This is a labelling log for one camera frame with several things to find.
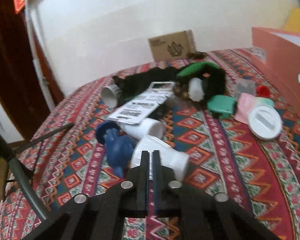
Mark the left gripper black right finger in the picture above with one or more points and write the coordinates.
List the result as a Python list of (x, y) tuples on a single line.
[(165, 186)]

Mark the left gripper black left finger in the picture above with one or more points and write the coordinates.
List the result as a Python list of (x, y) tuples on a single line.
[(139, 176)]

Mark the white plastic bottle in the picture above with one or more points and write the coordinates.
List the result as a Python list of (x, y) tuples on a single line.
[(169, 157)]

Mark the pink green pouch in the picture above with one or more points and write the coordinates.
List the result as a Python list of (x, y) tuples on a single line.
[(246, 103)]

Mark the blue plastic toy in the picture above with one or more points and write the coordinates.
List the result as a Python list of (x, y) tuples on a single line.
[(119, 147)]

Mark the white plastic cup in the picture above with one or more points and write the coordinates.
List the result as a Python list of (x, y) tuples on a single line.
[(148, 126)]

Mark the printed white leaflet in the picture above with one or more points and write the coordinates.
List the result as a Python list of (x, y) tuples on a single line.
[(137, 109)]

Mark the teal green plastic case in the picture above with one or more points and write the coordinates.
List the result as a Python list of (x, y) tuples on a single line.
[(221, 106)]

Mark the patterned woven tablecloth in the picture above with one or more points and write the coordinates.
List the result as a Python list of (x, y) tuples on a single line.
[(262, 177)]

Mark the white small bottle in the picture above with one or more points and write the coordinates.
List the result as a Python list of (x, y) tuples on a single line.
[(195, 89)]

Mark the white framed small device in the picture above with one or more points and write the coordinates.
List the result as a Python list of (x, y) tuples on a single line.
[(162, 85)]

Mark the black fluffy fabric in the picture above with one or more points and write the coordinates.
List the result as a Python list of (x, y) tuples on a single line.
[(133, 85)]

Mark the white round lid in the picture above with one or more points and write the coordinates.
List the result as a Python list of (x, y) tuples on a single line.
[(265, 122)]

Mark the clear plastic bag dark items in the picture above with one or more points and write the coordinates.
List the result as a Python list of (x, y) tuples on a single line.
[(244, 86)]

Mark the brown tuft on table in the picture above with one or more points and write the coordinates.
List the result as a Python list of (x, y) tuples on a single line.
[(198, 55)]

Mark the black tripod stand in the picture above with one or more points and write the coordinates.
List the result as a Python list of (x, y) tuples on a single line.
[(24, 176)]

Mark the brown cardboard box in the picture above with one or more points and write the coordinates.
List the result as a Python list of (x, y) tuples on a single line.
[(173, 46)]

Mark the dark red door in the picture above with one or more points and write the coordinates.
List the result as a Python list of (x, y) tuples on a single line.
[(27, 93)]

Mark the coral pink storage box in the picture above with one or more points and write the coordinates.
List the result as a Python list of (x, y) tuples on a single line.
[(276, 53)]

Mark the yellow cushion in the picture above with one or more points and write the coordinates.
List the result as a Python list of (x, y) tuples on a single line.
[(293, 22)]

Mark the white wall pipe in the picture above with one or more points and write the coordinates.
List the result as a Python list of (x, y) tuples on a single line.
[(35, 58)]

